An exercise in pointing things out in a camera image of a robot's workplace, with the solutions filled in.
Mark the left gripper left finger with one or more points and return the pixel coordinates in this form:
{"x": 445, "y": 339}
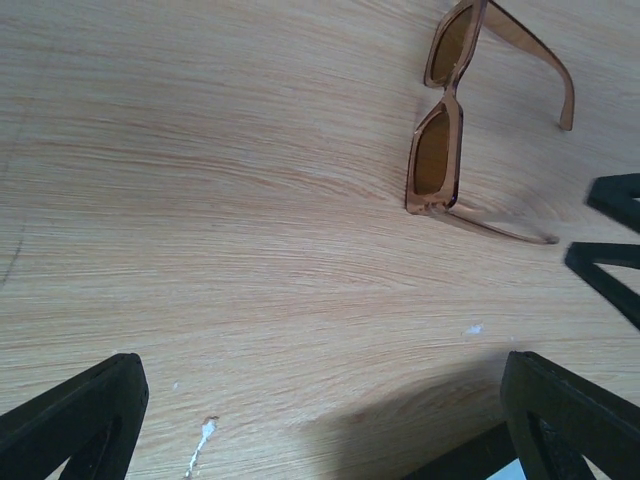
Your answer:
{"x": 88, "y": 424}

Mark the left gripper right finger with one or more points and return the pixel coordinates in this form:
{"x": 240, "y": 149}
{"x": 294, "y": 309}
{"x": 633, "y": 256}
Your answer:
{"x": 560, "y": 423}

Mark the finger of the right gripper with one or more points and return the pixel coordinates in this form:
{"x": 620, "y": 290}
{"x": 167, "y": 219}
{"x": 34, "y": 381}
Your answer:
{"x": 617, "y": 197}
{"x": 585, "y": 260}

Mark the brown tortoiseshell sunglasses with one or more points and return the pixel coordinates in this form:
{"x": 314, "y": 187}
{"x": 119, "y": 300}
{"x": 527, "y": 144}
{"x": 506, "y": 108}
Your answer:
{"x": 433, "y": 174}

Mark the blue cleaning cloth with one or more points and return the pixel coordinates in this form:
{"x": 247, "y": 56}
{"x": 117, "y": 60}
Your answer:
{"x": 511, "y": 471}

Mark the black glasses case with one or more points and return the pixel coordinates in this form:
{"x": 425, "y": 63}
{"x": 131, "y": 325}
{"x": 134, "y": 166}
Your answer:
{"x": 476, "y": 459}

